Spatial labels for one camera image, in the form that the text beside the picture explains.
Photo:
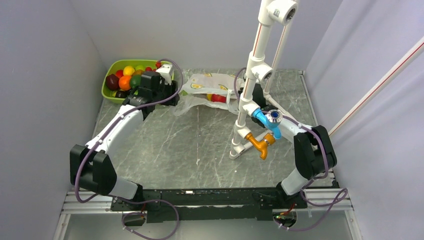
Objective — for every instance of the blue plastic faucet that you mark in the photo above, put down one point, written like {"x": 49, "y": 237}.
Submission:
{"x": 271, "y": 120}

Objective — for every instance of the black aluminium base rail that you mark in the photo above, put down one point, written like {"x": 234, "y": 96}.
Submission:
{"x": 258, "y": 203}

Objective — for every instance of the white printed plastic bag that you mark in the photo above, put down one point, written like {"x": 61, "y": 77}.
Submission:
{"x": 194, "y": 92}

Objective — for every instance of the dark red fake apple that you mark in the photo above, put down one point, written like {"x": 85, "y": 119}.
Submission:
{"x": 112, "y": 82}

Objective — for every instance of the red fake cherry tomatoes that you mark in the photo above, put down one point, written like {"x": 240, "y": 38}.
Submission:
{"x": 149, "y": 69}

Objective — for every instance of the white diagonal corner pipe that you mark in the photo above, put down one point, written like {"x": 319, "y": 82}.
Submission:
{"x": 387, "y": 78}

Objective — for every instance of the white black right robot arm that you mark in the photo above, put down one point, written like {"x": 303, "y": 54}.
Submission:
{"x": 314, "y": 154}

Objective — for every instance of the orange brass faucet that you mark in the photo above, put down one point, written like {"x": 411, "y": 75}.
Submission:
{"x": 261, "y": 145}

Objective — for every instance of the green plastic fruit basin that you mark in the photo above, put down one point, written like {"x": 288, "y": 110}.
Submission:
{"x": 116, "y": 68}

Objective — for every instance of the white PVC pipe frame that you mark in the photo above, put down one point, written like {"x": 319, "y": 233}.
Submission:
{"x": 257, "y": 70}

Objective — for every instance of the green fake lime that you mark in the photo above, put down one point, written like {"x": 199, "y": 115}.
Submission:
{"x": 135, "y": 81}

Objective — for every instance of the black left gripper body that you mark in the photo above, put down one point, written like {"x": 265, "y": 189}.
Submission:
{"x": 165, "y": 90}

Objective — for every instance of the yellow fake lemon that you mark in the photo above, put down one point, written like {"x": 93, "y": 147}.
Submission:
{"x": 128, "y": 70}

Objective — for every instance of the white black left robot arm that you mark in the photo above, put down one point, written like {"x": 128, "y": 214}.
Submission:
{"x": 91, "y": 167}

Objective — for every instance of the orange fake orange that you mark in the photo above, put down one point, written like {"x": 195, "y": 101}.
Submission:
{"x": 124, "y": 83}

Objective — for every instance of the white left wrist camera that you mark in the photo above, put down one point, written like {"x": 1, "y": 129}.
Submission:
{"x": 166, "y": 71}

